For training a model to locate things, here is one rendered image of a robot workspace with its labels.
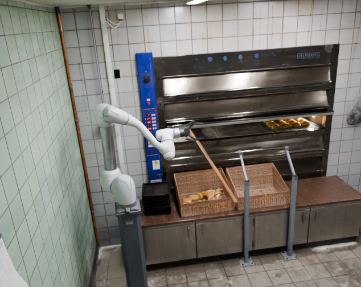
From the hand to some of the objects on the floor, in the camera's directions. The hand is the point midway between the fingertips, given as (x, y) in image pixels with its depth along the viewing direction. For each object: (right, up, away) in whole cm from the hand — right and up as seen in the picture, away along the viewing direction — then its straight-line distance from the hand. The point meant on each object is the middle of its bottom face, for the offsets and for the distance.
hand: (201, 130), depth 296 cm
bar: (+40, -134, +60) cm, 152 cm away
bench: (+55, -125, +82) cm, 159 cm away
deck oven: (+42, -84, +197) cm, 218 cm away
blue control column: (-54, -94, +185) cm, 215 cm away
